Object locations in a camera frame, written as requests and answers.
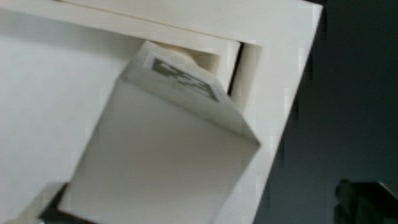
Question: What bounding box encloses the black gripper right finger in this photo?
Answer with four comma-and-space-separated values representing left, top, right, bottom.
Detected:
335, 179, 398, 224

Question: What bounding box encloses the white square tabletop panel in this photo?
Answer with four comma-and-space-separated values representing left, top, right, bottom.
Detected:
0, 0, 241, 224

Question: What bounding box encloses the white table leg with tag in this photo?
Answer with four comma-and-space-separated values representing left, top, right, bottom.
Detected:
59, 42, 260, 224

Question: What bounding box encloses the white L-shaped obstacle fence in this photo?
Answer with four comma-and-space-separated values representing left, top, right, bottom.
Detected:
68, 0, 322, 224

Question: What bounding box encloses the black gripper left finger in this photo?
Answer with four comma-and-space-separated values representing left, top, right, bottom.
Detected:
17, 182, 91, 224

